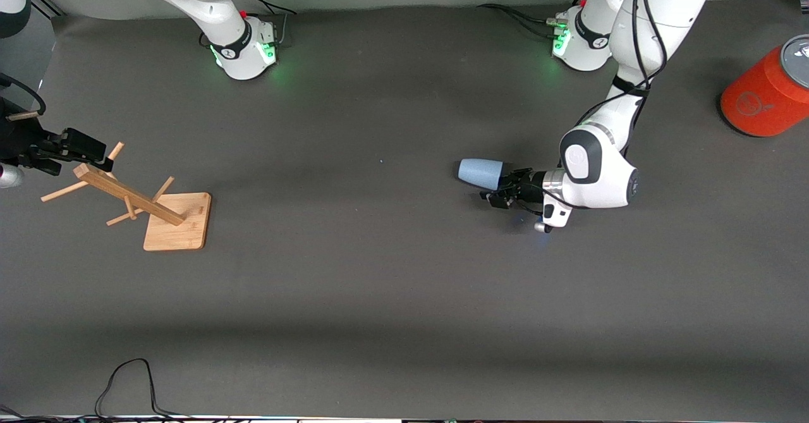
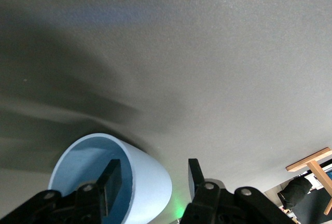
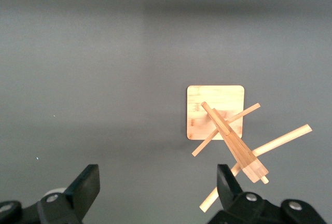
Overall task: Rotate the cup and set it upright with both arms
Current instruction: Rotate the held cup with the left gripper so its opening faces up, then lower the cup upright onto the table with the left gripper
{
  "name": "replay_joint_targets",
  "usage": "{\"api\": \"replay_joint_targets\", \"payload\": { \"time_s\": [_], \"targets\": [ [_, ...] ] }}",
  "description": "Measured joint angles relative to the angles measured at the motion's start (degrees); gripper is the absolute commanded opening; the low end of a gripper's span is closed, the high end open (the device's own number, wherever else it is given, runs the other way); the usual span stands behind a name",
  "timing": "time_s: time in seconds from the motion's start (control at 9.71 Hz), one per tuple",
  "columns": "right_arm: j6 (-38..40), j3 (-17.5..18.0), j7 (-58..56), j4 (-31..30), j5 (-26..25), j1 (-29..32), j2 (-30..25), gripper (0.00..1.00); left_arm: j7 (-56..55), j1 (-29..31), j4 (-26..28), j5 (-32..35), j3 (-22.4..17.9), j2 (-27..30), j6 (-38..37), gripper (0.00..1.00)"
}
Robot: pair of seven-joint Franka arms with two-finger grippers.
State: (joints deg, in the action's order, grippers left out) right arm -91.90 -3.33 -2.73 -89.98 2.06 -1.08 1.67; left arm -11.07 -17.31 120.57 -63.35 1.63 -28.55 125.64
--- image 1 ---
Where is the light blue cup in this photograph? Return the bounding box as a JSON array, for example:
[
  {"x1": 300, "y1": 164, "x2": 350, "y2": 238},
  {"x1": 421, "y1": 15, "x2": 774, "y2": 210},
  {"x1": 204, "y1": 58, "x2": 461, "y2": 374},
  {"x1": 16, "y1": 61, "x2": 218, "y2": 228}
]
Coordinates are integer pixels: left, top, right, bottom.
[{"x1": 458, "y1": 158, "x2": 504, "y2": 190}]

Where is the wooden mug tree rack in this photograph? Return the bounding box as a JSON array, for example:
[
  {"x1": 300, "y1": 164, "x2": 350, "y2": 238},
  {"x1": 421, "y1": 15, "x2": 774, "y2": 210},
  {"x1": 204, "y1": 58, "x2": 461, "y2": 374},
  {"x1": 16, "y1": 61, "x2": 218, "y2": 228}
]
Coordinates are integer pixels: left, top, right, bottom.
[{"x1": 40, "y1": 142, "x2": 212, "y2": 252}]

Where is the orange cylindrical can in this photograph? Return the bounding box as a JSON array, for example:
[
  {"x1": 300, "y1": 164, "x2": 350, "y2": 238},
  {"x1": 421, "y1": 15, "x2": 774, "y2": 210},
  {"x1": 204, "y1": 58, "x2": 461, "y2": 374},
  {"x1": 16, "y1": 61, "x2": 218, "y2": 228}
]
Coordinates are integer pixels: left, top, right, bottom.
[{"x1": 720, "y1": 34, "x2": 809, "y2": 138}]

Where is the black right arm wrist cable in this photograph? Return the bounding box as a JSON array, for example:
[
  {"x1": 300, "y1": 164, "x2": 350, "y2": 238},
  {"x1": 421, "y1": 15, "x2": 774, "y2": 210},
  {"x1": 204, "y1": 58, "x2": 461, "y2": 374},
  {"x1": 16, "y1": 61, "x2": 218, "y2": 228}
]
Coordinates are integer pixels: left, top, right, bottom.
[{"x1": 0, "y1": 72, "x2": 48, "y2": 118}]

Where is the black arm wrist cable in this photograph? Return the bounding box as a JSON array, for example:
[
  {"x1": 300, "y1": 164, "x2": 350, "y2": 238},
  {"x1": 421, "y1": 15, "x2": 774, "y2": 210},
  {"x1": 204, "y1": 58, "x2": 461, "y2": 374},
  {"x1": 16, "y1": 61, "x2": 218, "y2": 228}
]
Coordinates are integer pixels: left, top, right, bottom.
[
  {"x1": 572, "y1": 0, "x2": 669, "y2": 153},
  {"x1": 0, "y1": 72, "x2": 48, "y2": 118}
]

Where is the grey metal frame rail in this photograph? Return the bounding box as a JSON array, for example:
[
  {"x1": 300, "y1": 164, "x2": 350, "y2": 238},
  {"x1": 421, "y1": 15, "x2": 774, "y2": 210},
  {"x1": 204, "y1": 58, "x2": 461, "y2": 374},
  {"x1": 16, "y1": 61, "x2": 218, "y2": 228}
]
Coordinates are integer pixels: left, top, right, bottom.
[{"x1": 28, "y1": 0, "x2": 67, "y2": 19}]

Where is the black left arm base cable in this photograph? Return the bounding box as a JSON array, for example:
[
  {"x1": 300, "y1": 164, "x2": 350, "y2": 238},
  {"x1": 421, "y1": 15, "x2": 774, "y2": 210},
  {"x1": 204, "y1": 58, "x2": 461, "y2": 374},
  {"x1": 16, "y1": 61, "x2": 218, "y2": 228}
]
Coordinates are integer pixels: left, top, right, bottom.
[{"x1": 477, "y1": 3, "x2": 563, "y2": 41}]

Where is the black arm base cable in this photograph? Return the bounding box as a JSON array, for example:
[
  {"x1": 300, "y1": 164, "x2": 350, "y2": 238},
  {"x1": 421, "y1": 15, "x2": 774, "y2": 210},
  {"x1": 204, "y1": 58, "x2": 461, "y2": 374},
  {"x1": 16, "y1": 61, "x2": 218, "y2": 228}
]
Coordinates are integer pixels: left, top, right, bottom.
[
  {"x1": 477, "y1": 3, "x2": 563, "y2": 41},
  {"x1": 239, "y1": 0, "x2": 298, "y2": 47}
]

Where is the black left arm wrist cable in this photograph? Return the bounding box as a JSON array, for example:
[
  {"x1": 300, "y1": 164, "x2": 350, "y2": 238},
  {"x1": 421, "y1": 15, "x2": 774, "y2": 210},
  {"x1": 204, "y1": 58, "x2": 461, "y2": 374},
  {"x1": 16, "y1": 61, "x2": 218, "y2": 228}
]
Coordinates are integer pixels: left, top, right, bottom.
[{"x1": 572, "y1": 0, "x2": 669, "y2": 153}]

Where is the black right arm base cable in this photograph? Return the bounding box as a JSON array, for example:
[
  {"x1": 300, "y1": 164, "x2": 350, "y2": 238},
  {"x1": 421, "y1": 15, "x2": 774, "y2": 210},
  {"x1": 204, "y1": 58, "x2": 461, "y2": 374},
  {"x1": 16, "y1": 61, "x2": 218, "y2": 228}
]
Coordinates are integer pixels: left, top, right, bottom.
[{"x1": 239, "y1": 0, "x2": 298, "y2": 47}]

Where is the black floor cable loop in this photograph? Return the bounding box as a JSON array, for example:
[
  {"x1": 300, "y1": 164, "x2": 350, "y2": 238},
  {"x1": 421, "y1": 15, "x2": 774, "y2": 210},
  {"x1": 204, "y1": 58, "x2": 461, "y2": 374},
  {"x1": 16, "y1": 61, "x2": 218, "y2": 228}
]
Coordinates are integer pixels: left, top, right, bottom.
[{"x1": 95, "y1": 358, "x2": 190, "y2": 420}]

